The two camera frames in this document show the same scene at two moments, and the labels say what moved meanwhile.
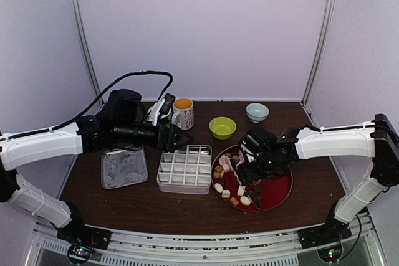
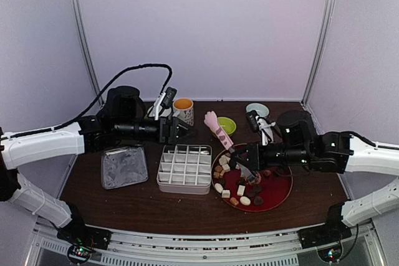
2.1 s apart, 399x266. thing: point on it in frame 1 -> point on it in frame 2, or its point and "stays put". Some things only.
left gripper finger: [181, 133] -> [187, 129]
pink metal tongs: [238, 180] -> [211, 119]
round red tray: [259, 197] stays put
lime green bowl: [222, 128] stays put
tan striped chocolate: [234, 201] stays put
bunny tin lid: [123, 167] stays put
